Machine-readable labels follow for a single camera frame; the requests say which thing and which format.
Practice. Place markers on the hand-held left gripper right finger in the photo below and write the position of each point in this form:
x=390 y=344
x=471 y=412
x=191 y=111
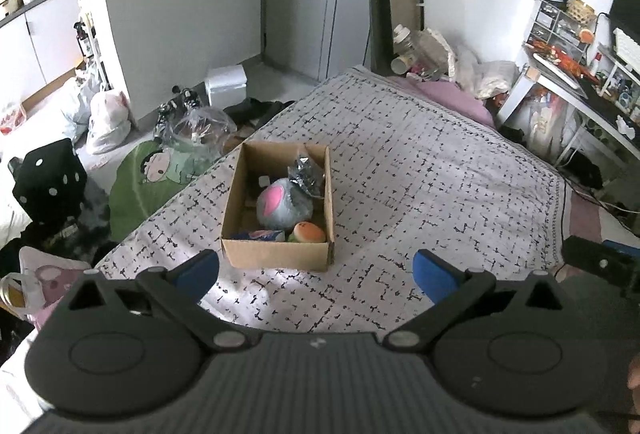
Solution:
x=435 y=274

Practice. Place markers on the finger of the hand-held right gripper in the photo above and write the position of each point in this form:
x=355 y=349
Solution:
x=595 y=261
x=625 y=249

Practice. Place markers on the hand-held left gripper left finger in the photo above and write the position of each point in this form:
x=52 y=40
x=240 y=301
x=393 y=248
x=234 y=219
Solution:
x=197 y=271

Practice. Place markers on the blue snack packet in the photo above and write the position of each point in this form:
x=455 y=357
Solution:
x=257 y=236

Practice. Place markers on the brown cardboard box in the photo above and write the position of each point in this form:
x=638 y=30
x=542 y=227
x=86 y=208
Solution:
x=235 y=209

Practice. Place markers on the grey pink plush toy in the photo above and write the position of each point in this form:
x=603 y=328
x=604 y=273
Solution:
x=282 y=206

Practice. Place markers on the small translucent white pouch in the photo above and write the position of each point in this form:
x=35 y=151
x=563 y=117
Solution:
x=264 y=182

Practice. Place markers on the burger plush toy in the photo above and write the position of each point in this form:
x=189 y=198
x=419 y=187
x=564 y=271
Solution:
x=309 y=232

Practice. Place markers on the dark silver foil bag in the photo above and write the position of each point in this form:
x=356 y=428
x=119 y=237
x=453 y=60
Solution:
x=305 y=176

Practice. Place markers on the black bag under desk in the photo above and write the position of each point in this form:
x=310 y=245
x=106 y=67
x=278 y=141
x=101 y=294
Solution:
x=586 y=171

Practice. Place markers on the green cartoon cushion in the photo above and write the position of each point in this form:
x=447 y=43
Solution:
x=150 y=184

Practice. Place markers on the white black-patterned blanket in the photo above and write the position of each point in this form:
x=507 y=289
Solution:
x=400 y=174

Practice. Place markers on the grey mottled cloth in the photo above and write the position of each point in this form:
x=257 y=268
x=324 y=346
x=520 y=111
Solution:
x=95 y=214

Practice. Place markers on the clear plastic bag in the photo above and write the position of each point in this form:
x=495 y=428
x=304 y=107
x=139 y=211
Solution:
x=200 y=133

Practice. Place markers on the black desk mat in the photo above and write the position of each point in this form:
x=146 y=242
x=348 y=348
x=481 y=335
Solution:
x=607 y=106

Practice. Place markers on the pink white tote bag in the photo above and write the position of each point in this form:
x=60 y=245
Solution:
x=45 y=279

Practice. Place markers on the black roller skates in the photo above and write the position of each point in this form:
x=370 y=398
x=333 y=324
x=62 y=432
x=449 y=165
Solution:
x=177 y=108

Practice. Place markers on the black clothes on floor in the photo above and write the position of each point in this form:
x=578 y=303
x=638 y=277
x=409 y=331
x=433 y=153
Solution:
x=255 y=111

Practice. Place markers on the black dice cushion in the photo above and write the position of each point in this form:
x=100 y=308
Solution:
x=50 y=184

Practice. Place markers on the white pink plastic bag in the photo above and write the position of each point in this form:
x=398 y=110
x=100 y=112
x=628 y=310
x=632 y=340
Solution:
x=107 y=123

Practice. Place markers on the white desk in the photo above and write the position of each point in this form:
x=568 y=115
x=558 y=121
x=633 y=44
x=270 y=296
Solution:
x=515 y=93

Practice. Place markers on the white desk shelf riser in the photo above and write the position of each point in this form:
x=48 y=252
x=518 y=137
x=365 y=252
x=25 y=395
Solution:
x=607 y=63

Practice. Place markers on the red-capped white bottle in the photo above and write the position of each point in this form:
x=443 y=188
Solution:
x=596 y=62

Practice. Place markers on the slim white keyboard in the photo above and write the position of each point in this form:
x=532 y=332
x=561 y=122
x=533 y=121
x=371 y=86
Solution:
x=560 y=71

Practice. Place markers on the white storage box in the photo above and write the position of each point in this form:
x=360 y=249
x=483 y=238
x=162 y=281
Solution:
x=227 y=83

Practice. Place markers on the red orange packet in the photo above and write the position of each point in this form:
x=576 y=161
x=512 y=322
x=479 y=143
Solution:
x=562 y=58

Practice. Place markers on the chunky white keyboard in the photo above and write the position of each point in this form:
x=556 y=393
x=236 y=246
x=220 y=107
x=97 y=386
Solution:
x=627 y=44

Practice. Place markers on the grey white plastic bag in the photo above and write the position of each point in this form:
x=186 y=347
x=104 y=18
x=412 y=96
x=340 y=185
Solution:
x=77 y=106

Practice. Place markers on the white plastic bag pile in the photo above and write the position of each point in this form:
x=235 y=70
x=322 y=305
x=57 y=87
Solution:
x=492 y=76

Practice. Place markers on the small yellow-lined jar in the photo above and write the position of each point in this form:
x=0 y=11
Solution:
x=401 y=62

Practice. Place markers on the grey drawer organizer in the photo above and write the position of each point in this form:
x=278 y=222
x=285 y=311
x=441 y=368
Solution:
x=555 y=31

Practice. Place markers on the clear plastic jar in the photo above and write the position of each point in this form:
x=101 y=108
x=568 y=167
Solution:
x=407 y=41

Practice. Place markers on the wicker basket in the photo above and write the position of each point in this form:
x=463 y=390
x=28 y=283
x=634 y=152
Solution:
x=581 y=9

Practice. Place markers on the dark wooden panel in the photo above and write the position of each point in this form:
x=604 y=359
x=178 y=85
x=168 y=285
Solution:
x=377 y=23

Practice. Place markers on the white kitchen cabinet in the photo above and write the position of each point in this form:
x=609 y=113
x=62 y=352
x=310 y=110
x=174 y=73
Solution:
x=30 y=43

